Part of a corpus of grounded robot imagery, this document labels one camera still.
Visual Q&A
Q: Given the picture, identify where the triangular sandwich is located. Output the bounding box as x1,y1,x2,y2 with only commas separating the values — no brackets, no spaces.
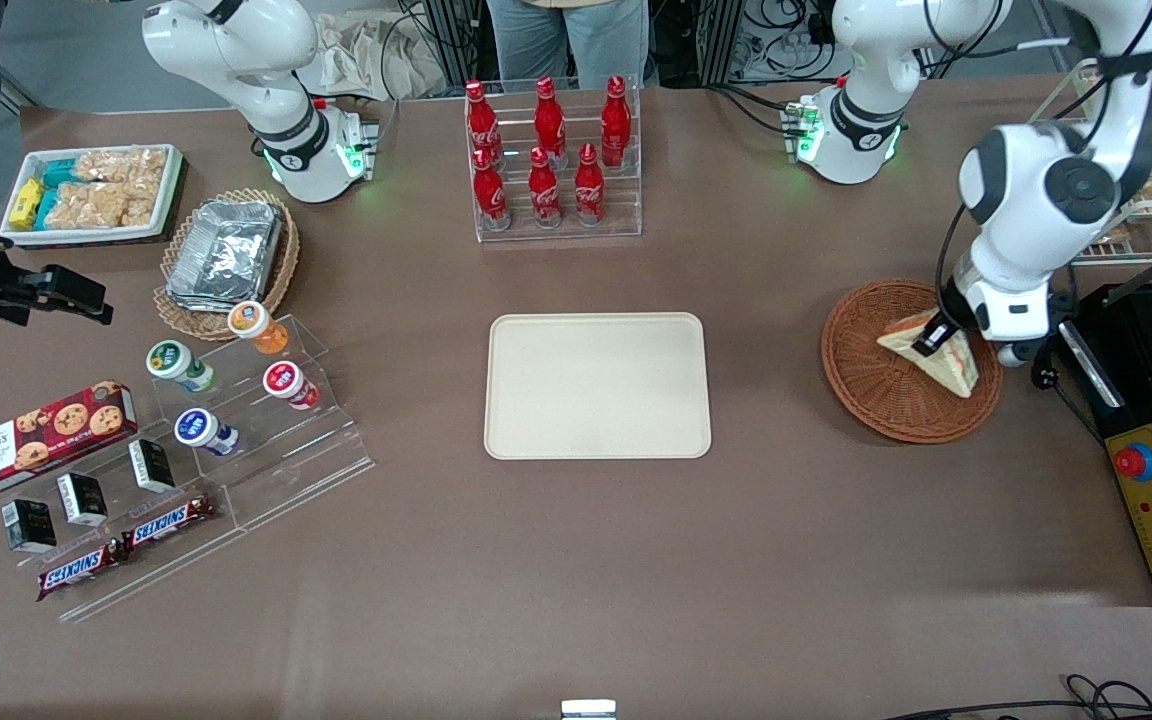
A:
876,310,980,399

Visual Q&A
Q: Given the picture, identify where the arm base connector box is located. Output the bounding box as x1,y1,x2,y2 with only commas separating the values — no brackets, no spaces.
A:
341,100,383,181

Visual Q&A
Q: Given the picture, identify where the round brown wicker basket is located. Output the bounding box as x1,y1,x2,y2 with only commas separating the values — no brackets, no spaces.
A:
821,279,1003,444

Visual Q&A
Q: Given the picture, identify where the oval light wicker basket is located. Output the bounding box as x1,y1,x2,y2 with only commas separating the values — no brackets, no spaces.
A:
154,188,300,342

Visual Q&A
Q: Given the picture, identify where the beige rectangular plastic tray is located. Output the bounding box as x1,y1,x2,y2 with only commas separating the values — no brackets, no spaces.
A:
484,313,712,461

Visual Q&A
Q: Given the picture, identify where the yellow snack packet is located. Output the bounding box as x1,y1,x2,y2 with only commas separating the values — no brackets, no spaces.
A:
10,178,45,230

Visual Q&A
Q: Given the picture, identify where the green lid yogurt cup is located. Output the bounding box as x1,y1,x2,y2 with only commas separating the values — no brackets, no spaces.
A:
146,340,216,393

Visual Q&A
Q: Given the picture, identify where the white rectangular snack bin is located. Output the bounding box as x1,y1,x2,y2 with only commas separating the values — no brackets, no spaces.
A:
0,144,185,248

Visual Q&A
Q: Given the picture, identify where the red Walkers cookie box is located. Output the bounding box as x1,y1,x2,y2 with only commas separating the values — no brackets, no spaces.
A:
0,380,139,503

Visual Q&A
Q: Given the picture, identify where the silver foil container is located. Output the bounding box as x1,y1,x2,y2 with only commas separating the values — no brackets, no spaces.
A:
166,200,284,313

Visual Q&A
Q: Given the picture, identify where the black sealing machine yellow panel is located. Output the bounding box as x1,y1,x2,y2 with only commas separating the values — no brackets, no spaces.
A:
1058,283,1152,607

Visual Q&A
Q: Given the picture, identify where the blue lid yogurt cup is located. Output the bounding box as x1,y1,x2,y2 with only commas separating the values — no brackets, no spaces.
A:
174,408,239,456

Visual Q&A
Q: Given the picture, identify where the orange lid yogurt cup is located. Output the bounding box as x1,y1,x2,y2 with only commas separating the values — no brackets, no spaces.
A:
228,301,290,356

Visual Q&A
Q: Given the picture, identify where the small black box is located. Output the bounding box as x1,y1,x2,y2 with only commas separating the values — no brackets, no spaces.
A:
57,473,109,527
128,440,176,493
2,499,58,554

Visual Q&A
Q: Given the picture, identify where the red lid yogurt cup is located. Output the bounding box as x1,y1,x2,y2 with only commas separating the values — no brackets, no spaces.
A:
263,361,321,411

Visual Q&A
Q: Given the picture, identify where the Snickers chocolate bar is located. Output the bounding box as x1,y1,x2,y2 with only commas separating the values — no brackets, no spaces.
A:
121,495,217,554
36,542,127,602

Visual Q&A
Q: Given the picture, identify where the clear acrylic step display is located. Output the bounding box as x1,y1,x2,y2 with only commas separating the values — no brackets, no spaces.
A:
0,315,375,623

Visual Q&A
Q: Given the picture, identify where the beige cloth bag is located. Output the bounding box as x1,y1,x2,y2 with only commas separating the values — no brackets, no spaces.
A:
308,10,442,101

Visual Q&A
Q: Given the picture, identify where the red cola bottle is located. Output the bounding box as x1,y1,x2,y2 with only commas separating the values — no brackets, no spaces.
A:
574,143,606,227
601,76,632,169
465,80,503,166
528,147,561,229
534,77,566,161
473,148,511,232

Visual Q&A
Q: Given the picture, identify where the clear acrylic bottle rack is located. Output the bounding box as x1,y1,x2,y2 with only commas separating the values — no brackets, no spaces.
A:
466,78,643,243

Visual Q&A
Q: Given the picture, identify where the person in blue jeans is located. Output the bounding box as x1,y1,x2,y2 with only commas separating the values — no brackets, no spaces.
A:
486,0,649,91

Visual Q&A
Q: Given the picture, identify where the black power cable with plug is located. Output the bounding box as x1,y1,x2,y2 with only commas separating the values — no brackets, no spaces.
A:
1029,362,1109,441

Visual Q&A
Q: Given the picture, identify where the tangle of black cables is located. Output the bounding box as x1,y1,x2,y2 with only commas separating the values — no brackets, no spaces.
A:
706,0,842,111

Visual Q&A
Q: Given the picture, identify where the black floor cable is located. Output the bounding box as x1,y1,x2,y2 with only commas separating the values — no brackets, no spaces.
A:
886,675,1152,720

